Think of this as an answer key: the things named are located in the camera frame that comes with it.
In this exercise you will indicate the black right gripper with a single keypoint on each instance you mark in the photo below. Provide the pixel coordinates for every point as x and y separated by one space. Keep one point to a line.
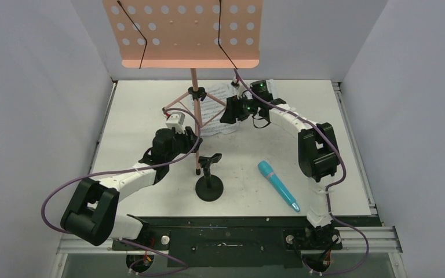
230 111

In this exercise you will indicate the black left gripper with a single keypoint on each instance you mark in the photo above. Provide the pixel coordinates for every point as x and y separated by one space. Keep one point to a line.
189 138

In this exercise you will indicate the pink perforated music stand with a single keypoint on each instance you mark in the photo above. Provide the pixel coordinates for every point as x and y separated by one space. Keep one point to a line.
187 34

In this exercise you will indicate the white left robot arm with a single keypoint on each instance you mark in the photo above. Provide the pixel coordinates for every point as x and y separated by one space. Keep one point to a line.
92 213

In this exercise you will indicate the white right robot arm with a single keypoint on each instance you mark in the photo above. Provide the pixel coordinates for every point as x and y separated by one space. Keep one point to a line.
316 143

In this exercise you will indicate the white sheet music paper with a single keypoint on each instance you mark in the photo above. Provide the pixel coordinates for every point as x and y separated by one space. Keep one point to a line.
212 110

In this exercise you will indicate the black microphone stand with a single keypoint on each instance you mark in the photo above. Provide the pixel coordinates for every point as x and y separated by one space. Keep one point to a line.
209 187

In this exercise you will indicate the turquoise toy microphone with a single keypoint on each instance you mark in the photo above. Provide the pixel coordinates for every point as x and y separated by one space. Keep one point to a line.
268 172

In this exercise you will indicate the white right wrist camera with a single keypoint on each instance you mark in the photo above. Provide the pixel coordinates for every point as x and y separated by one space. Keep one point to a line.
240 88

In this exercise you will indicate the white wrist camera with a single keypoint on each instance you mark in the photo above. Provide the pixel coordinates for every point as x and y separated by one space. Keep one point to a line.
240 88
175 121

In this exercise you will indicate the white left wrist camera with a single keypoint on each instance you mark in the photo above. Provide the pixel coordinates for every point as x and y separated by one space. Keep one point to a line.
175 121

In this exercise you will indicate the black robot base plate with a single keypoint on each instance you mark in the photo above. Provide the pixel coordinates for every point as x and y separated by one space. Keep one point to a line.
244 242

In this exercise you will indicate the aluminium frame rail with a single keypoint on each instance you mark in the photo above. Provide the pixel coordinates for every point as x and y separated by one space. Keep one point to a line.
381 239

